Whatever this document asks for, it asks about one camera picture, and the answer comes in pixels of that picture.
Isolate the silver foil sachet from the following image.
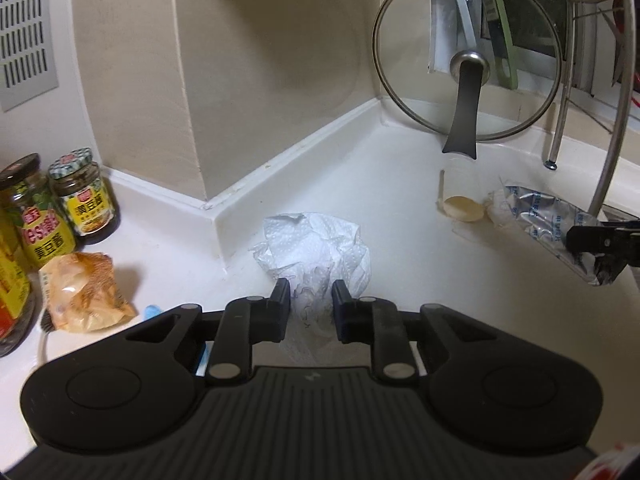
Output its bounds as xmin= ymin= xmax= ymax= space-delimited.
xmin=486 ymin=185 xmax=627 ymax=286

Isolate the blue glove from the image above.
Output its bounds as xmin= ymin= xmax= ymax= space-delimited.
xmin=143 ymin=304 xmax=163 ymax=321

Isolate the beige plastic bag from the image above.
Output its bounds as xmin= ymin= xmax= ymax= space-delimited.
xmin=39 ymin=252 xmax=137 ymax=334

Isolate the sauce jar yellow label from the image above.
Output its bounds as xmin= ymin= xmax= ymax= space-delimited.
xmin=48 ymin=148 xmax=119 ymax=245

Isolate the green cutting board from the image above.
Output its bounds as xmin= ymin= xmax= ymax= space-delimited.
xmin=483 ymin=0 xmax=518 ymax=90

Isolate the glass pot lid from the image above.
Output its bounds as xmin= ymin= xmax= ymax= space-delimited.
xmin=372 ymin=0 xmax=562 ymax=158

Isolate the steel dish rack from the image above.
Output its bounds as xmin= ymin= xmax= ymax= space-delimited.
xmin=544 ymin=0 xmax=639 ymax=217

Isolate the cleaver knife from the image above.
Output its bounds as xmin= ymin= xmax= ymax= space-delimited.
xmin=430 ymin=0 xmax=492 ymax=74

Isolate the oil bottle red handle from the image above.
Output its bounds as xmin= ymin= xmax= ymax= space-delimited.
xmin=0 ymin=210 xmax=37 ymax=358

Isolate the white wall vent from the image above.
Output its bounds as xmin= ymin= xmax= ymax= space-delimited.
xmin=0 ymin=0 xmax=58 ymax=112

